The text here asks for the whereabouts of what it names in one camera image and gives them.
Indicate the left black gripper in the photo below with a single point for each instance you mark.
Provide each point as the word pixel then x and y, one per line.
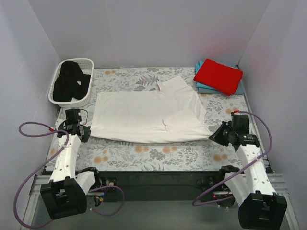
pixel 84 132

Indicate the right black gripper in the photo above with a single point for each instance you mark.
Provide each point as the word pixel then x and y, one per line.
pixel 225 132

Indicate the white t shirt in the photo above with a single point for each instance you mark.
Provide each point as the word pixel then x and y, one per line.
pixel 172 113

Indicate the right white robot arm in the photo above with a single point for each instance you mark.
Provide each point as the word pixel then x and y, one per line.
pixel 259 205

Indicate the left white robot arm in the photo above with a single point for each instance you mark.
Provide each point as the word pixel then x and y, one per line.
pixel 65 193

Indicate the white plastic basket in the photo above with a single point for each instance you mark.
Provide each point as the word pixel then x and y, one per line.
pixel 87 67

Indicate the black t shirt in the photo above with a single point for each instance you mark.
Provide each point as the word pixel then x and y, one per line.
pixel 71 83

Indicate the red folded t shirt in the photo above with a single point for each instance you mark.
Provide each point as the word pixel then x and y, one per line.
pixel 223 78

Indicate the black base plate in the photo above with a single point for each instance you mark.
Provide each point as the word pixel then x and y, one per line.
pixel 159 185

